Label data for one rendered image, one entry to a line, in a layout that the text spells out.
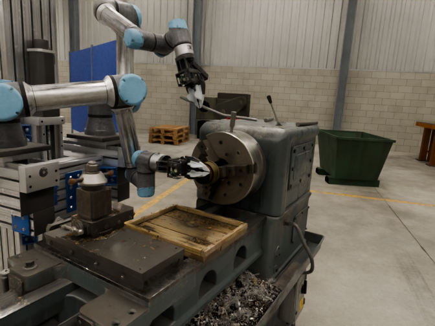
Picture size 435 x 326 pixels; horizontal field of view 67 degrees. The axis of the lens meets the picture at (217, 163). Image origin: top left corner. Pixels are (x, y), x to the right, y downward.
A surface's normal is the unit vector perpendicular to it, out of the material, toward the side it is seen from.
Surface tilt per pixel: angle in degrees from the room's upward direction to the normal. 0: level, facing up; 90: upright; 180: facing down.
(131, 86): 89
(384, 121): 90
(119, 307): 0
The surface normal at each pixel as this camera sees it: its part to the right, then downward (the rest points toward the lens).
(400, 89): -0.25, 0.18
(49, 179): 0.92, 0.13
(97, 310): 0.06, -0.98
